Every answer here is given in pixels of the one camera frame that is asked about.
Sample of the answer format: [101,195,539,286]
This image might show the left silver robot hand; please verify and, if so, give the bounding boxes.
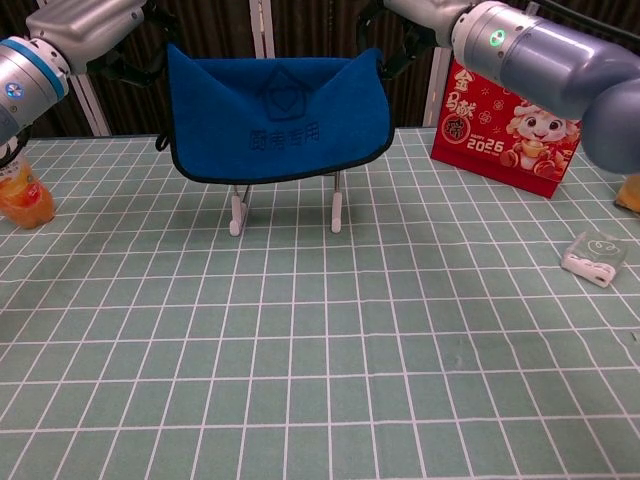
[24,0,171,81]

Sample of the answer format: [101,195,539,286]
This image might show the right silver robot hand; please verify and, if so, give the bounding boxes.
[357,0,476,81]

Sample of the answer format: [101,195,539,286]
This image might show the blue kitchen towel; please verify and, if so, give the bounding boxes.
[154,42,396,185]

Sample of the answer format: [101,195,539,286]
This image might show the green grid tablecloth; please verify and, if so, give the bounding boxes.
[0,124,640,480]

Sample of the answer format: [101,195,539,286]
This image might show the dark folding screen white frames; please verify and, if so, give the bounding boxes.
[0,0,640,137]

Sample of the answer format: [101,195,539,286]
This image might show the red 2026 desk calendar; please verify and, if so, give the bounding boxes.
[429,57,584,200]

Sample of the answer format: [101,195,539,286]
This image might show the orange juice bottle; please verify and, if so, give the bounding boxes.
[0,137,56,230]

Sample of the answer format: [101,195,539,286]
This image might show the yellow plush toy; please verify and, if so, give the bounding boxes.
[613,172,640,216]

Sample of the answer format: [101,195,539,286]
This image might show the small clear block white base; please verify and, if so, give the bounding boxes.
[559,230,628,287]

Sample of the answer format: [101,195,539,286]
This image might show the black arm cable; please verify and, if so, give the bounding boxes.
[537,0,640,32]

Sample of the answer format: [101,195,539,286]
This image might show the metal wire rack white feet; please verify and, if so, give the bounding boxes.
[228,172,345,236]

